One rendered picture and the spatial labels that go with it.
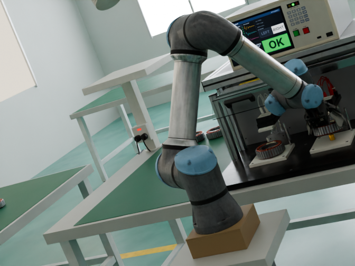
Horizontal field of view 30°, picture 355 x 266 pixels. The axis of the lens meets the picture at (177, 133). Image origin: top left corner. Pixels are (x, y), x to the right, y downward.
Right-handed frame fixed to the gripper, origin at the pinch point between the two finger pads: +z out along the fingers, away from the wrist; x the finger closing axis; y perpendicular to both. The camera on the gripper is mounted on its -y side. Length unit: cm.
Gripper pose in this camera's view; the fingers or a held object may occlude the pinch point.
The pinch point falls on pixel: (328, 127)
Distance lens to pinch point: 249.4
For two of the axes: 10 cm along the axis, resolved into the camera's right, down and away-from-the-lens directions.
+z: 4.8, 6.4, 6.0
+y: -1.5, 7.4, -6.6
